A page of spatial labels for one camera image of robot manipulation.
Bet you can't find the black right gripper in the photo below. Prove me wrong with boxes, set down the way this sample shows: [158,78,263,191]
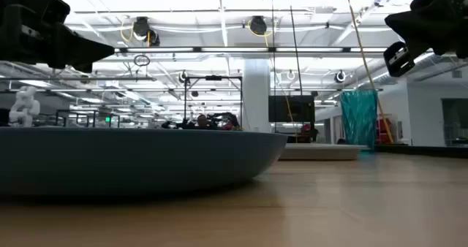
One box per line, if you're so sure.
[382,0,468,78]

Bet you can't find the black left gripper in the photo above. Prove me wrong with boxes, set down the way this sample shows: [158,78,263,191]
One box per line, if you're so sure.
[0,0,116,74]

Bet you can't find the teal faceted cup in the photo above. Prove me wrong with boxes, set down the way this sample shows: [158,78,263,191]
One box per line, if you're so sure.
[340,89,380,151]

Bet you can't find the dark blue plate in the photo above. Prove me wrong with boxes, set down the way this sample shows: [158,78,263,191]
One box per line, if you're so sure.
[0,126,289,197]

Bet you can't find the grey plastic tray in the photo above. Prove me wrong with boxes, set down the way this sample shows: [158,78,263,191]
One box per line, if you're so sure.
[278,142,369,162]

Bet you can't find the red storage bins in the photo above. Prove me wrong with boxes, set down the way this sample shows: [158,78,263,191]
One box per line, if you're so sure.
[376,116,393,145]

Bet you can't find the black hanging screen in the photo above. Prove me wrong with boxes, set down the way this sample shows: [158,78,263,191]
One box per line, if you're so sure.
[268,94,317,124]

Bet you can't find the long ceiling light bar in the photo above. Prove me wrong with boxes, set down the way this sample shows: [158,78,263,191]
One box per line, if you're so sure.
[114,46,388,55]

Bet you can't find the white building column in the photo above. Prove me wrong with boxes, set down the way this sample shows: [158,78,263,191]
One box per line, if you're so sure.
[242,58,273,133]

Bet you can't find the yellow hanging cable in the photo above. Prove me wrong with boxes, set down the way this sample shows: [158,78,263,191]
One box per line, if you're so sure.
[344,0,396,145]

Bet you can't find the black aluminium table frame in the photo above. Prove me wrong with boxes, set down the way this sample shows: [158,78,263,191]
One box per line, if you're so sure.
[375,143,468,159]

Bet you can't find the black hanging cable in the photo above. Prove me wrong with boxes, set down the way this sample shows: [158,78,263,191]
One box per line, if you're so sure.
[286,0,305,96]

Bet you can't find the black background rig frame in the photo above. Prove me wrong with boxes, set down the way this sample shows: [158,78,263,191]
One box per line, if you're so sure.
[183,75,244,130]

